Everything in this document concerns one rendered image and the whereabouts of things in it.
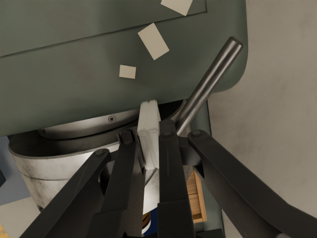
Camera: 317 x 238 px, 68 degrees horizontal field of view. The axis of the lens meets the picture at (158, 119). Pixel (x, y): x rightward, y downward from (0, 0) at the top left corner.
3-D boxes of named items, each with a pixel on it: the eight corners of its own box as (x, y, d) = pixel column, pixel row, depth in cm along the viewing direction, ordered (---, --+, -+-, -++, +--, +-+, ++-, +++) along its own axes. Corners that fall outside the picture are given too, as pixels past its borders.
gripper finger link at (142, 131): (156, 169, 17) (145, 171, 17) (155, 128, 23) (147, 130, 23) (146, 131, 16) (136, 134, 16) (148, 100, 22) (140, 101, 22)
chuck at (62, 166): (42, 106, 57) (-40, 183, 28) (166, 77, 59) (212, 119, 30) (47, 119, 58) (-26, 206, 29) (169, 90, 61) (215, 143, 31)
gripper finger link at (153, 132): (146, 132, 15) (158, 130, 15) (148, 100, 22) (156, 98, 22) (156, 170, 17) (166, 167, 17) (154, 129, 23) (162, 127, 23)
